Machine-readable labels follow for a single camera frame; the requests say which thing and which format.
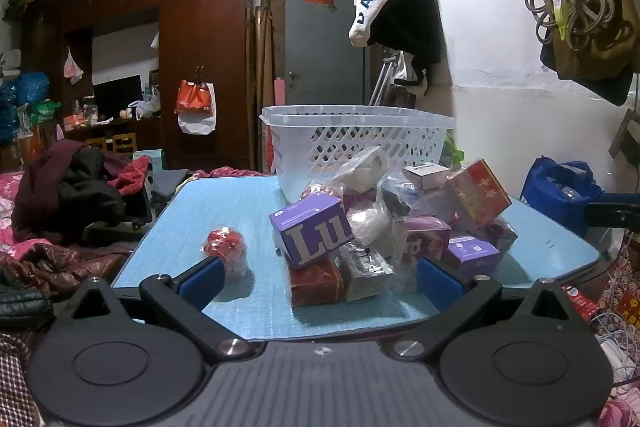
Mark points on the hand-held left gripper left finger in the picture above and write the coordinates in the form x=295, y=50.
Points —
x=202, y=279

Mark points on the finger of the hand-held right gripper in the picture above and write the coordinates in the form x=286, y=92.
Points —
x=615, y=214

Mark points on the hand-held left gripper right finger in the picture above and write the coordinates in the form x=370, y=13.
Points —
x=440, y=279

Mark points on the small purple box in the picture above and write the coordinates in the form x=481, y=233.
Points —
x=470, y=252

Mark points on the red ball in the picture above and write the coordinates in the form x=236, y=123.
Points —
x=225, y=244

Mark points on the magenta box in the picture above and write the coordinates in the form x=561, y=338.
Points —
x=425, y=239

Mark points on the black packet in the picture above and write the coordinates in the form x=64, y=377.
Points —
x=362, y=274

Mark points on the clear bag with dark contents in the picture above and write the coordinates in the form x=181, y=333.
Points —
x=400, y=197

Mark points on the red box with gold pattern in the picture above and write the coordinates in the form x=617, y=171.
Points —
x=477, y=194

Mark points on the clear bag with grey contents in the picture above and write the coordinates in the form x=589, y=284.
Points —
x=367, y=217

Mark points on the small white box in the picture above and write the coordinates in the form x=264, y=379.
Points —
x=425, y=174

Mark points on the large purple box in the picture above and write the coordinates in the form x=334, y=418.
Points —
x=305, y=237

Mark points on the dark red box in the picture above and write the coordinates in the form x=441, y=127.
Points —
x=315, y=282

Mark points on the clear bag with beige contents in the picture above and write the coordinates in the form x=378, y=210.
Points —
x=362, y=167

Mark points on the white plastic basket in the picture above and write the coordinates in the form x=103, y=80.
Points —
x=320, y=147

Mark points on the blue shopping bag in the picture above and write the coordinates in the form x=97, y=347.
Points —
x=545, y=187

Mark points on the wooden plank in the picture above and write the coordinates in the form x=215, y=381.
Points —
x=625, y=132

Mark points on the red packet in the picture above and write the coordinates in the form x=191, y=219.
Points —
x=580, y=302

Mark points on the dark blue hanging garment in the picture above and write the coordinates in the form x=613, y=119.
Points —
x=610, y=89

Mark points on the green plastic bag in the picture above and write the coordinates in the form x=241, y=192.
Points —
x=452, y=152

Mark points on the red knit cloth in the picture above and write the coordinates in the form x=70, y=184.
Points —
x=132, y=172

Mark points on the brown puffer jacket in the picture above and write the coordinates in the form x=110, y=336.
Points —
x=50, y=264

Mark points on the olive brown hanging bag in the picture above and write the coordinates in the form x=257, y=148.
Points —
x=610, y=52

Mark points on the yellow wooden stools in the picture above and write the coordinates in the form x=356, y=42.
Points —
x=110, y=143

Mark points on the orange and white plastic bag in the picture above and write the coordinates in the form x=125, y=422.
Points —
x=192, y=99

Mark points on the black puffer jacket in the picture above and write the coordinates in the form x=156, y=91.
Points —
x=22, y=307

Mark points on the maroon garment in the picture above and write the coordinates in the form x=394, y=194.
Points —
x=45, y=177

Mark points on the pink board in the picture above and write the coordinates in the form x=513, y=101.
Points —
x=279, y=92

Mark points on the black computer monitor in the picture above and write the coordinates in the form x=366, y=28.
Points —
x=117, y=94

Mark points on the pink floral blanket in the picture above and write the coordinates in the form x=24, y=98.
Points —
x=10, y=207

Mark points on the metal crutches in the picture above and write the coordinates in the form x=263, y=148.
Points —
x=382, y=79

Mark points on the checked cloth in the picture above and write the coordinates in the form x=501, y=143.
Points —
x=12, y=377

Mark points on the green and white bag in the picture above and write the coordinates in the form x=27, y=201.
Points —
x=45, y=112

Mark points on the wooden boards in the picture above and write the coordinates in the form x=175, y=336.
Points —
x=267, y=57

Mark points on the brown wooden wardrobe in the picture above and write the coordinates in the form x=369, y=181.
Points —
x=210, y=32

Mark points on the small hanging white plastic bag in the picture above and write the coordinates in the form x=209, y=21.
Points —
x=72, y=67

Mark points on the grey door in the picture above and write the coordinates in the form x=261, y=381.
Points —
x=325, y=57

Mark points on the blue plastic bags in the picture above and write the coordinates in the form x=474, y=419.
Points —
x=22, y=102

